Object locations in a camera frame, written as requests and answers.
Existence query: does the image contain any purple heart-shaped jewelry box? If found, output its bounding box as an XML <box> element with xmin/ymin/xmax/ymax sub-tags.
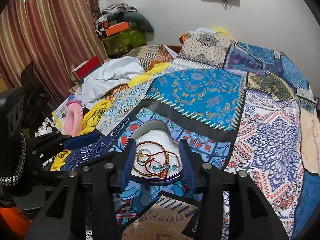
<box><xmin>129</xmin><ymin>120</ymin><xmax>183</xmax><ymax>184</ymax></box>

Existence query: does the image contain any silver bangle ring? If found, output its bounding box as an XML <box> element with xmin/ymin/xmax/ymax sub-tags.
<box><xmin>139</xmin><ymin>149</ymin><xmax>154</xmax><ymax>166</ymax></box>

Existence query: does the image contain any orange shoe box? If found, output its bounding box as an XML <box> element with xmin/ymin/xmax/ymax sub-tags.
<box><xmin>105</xmin><ymin>22</ymin><xmax>130</xmax><ymax>36</ymax></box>

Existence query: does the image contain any striped red brown curtain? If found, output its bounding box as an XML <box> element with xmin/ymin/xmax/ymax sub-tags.
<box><xmin>1</xmin><ymin>0</ymin><xmax>107</xmax><ymax>105</ymax></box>

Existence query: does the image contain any red string blue bead bracelet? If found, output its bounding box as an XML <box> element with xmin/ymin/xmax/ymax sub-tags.
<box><xmin>143</xmin><ymin>152</ymin><xmax>179</xmax><ymax>178</ymax></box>

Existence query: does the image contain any green patterned covered stand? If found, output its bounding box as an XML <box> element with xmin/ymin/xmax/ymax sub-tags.
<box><xmin>103</xmin><ymin>29</ymin><xmax>146</xmax><ymax>55</ymax></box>

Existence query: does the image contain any red gold cord necklace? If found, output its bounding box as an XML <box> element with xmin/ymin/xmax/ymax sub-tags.
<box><xmin>132</xmin><ymin>140</ymin><xmax>181</xmax><ymax>179</ymax></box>

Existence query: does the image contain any gold ring keychain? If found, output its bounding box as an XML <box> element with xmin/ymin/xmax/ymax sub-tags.
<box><xmin>136</xmin><ymin>148</ymin><xmax>151</xmax><ymax>163</ymax></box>

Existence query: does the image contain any patchwork blue bedspread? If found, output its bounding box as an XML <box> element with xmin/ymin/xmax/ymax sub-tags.
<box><xmin>61</xmin><ymin>30</ymin><xmax>319</xmax><ymax>239</ymax></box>

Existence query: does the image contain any orange sleeve forearm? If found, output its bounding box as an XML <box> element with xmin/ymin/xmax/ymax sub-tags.
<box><xmin>1</xmin><ymin>207</ymin><xmax>31</xmax><ymax>239</ymax></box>

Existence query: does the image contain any white crumpled cloth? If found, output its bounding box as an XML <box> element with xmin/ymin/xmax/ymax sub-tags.
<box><xmin>75</xmin><ymin>56</ymin><xmax>145</xmax><ymax>104</ymax></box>

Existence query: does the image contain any pink cloth item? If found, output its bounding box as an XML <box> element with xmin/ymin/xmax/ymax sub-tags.
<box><xmin>64</xmin><ymin>100</ymin><xmax>84</xmax><ymax>137</ymax></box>

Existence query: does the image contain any yellow printed cloth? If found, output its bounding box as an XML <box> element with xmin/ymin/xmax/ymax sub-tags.
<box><xmin>50</xmin><ymin>62</ymin><xmax>170</xmax><ymax>171</ymax></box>

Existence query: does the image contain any red and white box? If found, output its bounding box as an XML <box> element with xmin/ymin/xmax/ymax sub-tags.
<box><xmin>72</xmin><ymin>56</ymin><xmax>101</xmax><ymax>80</ymax></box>

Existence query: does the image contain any pile of dark clothes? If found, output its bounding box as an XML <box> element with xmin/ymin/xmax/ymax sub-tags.
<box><xmin>95</xmin><ymin>3</ymin><xmax>155</xmax><ymax>41</ymax></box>

